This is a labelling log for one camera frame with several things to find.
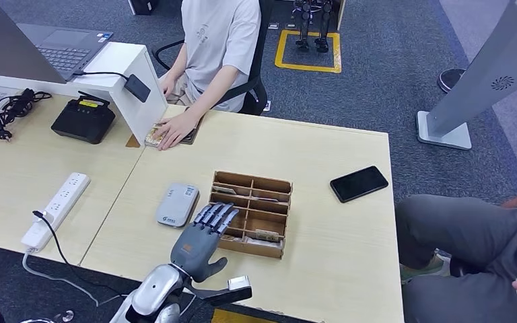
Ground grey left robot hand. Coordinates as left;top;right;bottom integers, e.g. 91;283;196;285
170;203;240;284

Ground person's left hand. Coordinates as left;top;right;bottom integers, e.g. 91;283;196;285
152;111;201;151

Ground person's right hand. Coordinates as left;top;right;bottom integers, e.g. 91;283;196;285
160;75;179;100

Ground stack of patterned cards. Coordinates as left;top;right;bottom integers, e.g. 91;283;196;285
144;123;168;149

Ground grey card reader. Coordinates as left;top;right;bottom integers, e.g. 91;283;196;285
155;182;201;229

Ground wooden compartment box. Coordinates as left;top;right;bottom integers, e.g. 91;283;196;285
202;170;294;260

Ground person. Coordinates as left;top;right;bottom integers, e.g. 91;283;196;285
394;186;517;323
152;0;263;151

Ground patterned room key card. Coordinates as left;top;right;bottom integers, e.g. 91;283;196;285
254;229;281;242

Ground black handheld screen device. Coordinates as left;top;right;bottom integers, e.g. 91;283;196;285
179;114;203;146

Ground black USB hub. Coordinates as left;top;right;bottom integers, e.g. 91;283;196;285
123;73;152;104

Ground white desk shelf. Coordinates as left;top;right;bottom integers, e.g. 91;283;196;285
0;42;169;147

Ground yellow floor tape strip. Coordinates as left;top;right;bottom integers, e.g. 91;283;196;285
210;308;281;323

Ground black box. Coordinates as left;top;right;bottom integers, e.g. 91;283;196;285
127;0;158;16

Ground black office chair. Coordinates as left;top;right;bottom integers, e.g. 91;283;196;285
151;0;273;117

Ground black desktop device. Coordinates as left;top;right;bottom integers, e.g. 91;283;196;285
50;91;116;145

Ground yellow floor tape square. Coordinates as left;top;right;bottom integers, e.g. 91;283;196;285
274;30;343;75

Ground white power strip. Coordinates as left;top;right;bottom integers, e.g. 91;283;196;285
20;172;92;252

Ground black humanoid robot legs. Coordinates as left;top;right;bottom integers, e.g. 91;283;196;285
293;0;335;55

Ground grey laptop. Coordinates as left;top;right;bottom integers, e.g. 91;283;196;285
0;0;114;85

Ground black smartphone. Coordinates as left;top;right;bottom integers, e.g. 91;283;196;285
329;166;390;204

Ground white cabinet panel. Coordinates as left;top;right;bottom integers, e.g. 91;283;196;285
336;0;349;32

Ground black round floor base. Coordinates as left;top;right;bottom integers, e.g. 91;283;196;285
437;68;467;95

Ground grey kiosk stand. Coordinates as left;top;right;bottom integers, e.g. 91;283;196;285
416;0;517;151

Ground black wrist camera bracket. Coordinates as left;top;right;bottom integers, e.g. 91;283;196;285
186;278;254;308

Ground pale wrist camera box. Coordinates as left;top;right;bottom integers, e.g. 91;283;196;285
227;275;252;293

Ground black hub cable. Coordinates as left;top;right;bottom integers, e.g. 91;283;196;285
73;69;130;82

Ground black coiled cable bundle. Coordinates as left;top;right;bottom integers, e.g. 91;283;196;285
0;87;53;142

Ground black power cable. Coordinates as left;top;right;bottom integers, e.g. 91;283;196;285
32;210;128;299

